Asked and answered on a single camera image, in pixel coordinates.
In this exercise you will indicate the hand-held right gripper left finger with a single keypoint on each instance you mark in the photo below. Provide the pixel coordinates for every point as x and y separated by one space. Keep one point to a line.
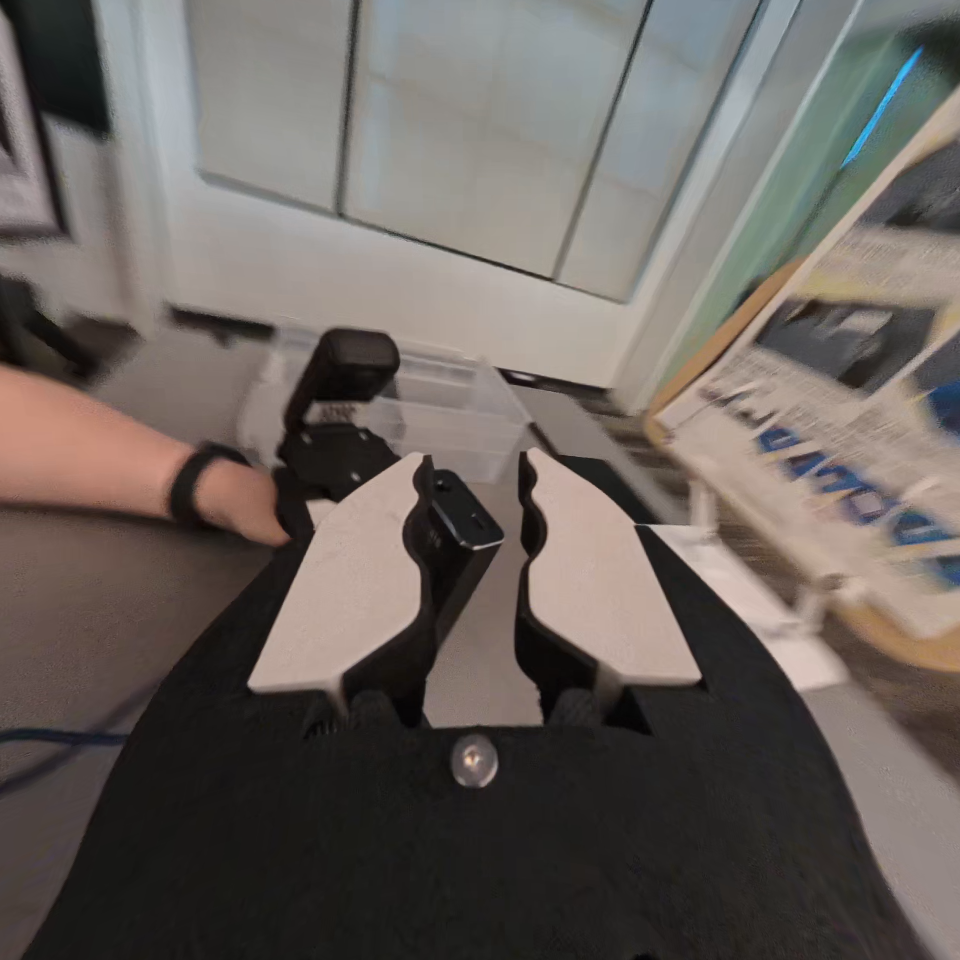
352 592

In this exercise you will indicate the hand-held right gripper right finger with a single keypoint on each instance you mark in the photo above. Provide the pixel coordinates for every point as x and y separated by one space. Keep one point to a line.
600 592

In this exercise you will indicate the black usb hub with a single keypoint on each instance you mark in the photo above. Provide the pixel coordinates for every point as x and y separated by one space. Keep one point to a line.
457 547

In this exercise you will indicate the clear plastic bin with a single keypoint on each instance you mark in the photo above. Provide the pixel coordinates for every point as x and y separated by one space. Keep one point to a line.
450 420

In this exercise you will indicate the person's left forearm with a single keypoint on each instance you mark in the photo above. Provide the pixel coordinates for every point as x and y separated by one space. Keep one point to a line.
90 450

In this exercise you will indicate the person's left hand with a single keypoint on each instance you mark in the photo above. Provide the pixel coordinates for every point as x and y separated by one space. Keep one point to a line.
240 502

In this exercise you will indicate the instruction sheet on stand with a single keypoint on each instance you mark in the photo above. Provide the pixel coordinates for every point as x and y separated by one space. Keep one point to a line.
735 577

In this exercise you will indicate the blue smartwatch black band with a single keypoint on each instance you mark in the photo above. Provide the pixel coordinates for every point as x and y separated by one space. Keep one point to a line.
184 487

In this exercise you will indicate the white frosted glass door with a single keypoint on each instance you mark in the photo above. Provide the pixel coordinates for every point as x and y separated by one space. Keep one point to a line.
262 247

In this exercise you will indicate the printed instruction sheet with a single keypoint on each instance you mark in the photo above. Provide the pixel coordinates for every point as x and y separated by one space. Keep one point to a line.
840 420

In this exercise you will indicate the dark wall screen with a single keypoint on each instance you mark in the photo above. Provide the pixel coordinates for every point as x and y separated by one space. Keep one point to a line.
67 60

